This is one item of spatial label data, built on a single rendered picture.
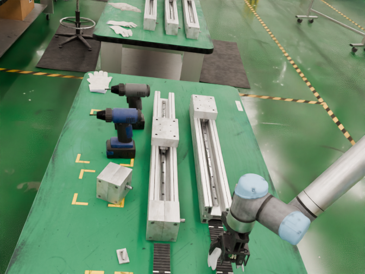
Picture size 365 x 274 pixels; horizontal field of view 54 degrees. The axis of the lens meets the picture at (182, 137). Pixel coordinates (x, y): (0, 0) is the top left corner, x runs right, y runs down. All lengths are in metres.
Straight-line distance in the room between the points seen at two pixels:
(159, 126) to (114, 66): 1.51
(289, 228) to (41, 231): 0.77
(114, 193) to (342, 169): 0.74
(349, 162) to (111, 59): 2.26
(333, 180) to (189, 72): 2.13
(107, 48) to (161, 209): 1.92
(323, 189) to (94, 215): 0.74
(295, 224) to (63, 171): 0.91
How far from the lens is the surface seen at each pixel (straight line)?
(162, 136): 1.46
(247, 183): 0.90
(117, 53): 2.93
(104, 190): 1.31
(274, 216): 0.90
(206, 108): 1.71
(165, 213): 1.18
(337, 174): 1.00
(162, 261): 1.14
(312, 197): 1.01
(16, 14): 4.81
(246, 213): 0.93
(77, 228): 1.26
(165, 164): 1.43
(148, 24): 3.00
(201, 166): 1.41
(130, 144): 1.50
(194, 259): 1.21
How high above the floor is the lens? 1.73
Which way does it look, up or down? 34 degrees down
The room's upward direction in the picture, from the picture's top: 10 degrees clockwise
